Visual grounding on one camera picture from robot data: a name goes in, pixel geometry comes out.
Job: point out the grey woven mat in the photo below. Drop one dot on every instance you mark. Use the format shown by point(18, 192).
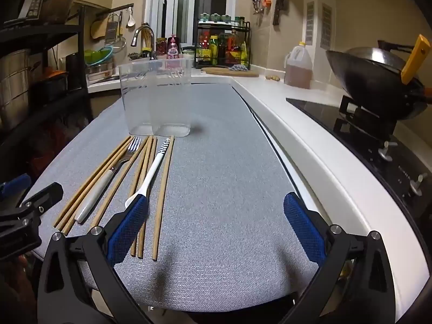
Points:
point(219, 192)

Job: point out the plastic cooking oil jug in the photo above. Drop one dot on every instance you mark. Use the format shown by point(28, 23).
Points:
point(298, 71)

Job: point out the chrome kitchen faucet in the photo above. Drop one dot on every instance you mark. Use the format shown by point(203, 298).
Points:
point(145, 28)

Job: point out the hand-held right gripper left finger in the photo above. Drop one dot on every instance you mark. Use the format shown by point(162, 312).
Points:
point(130, 229)

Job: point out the black wok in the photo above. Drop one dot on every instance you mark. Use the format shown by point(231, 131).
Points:
point(368, 84)

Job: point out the blue grey dish cloth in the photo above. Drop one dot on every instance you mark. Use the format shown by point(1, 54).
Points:
point(239, 68)

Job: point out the stainless steel pot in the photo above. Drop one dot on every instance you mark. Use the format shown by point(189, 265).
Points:
point(13, 87)

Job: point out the row of green lidded jars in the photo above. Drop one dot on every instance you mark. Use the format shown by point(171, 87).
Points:
point(219, 17)

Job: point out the black wall rail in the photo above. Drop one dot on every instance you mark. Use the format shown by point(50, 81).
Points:
point(114, 8)

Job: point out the ginger root piece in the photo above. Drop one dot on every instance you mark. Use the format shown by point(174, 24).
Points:
point(272, 78)

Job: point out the white lidded jar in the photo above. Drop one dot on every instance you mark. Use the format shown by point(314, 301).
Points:
point(188, 54)

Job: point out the white ladle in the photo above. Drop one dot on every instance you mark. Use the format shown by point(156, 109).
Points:
point(130, 20)

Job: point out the green plastic colander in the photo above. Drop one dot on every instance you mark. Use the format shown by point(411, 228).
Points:
point(98, 56)

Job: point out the brown bowl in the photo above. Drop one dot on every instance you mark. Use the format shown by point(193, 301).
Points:
point(57, 8)

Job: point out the clear plastic utensil container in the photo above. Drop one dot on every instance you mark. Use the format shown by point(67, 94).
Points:
point(155, 101)

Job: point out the orange plastic item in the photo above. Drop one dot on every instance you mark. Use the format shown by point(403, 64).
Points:
point(55, 73)

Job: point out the red glass jar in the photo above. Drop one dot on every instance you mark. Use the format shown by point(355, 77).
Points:
point(161, 46)

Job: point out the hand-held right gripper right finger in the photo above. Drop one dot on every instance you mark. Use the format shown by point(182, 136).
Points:
point(303, 226)

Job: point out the round wooden cutting board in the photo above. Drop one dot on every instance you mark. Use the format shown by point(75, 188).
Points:
point(219, 72)

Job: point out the black cylinder container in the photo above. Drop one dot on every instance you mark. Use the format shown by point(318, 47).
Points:
point(73, 71)

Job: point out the black metal shelf rack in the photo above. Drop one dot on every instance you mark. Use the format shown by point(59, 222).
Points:
point(81, 57)

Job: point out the black glass cooktop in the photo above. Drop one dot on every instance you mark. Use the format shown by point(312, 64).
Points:
point(320, 114)

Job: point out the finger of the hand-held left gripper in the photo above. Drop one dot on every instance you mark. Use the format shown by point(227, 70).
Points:
point(47, 195)
point(15, 183)

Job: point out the hanging wooden board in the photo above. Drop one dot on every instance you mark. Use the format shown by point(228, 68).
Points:
point(98, 28)

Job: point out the row of sauce bottles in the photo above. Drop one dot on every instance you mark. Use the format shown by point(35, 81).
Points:
point(219, 49)

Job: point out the window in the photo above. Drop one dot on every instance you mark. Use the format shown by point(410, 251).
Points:
point(182, 6)

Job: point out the glass block wall panel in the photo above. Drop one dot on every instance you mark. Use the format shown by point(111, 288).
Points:
point(326, 25)
point(309, 22)

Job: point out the metal grater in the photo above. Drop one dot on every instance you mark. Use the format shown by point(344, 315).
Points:
point(113, 27)

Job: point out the pink dish soap bottle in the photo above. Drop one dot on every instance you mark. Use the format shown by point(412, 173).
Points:
point(172, 45)

